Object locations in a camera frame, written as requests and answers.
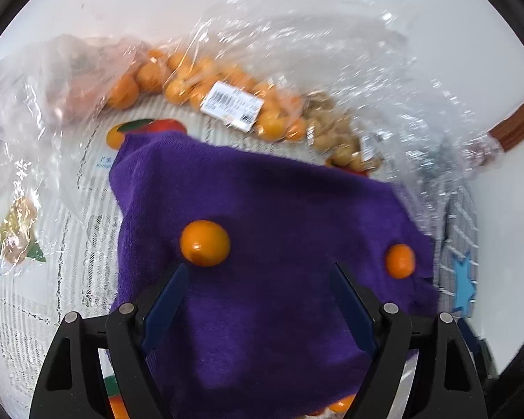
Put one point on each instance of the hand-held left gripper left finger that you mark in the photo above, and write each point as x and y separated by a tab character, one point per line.
166	310

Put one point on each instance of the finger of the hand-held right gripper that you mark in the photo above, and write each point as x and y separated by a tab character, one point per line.
478	347

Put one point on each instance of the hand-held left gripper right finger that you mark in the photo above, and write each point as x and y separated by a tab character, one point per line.
353	310

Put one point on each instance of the orange kumquat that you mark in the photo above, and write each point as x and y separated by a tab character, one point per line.
400	261
205	243
343	403

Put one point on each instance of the pile of brown longans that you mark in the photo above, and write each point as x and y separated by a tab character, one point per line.
336	139

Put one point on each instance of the clear plastic longan bag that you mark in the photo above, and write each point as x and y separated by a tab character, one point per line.
419	139

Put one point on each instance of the pile of kumquats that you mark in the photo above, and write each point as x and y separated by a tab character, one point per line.
270	122

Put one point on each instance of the clear plastic kumquat bag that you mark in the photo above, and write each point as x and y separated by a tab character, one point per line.
288	43

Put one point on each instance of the grey checked pouch, blue star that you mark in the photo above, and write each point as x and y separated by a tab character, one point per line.
463	227

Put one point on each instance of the purple towel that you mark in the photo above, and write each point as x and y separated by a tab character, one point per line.
266	209

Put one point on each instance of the crumpled clear plastic bag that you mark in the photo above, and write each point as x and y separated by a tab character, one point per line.
35	96

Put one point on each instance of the brown wooden door frame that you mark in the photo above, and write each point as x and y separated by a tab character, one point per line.
519	124

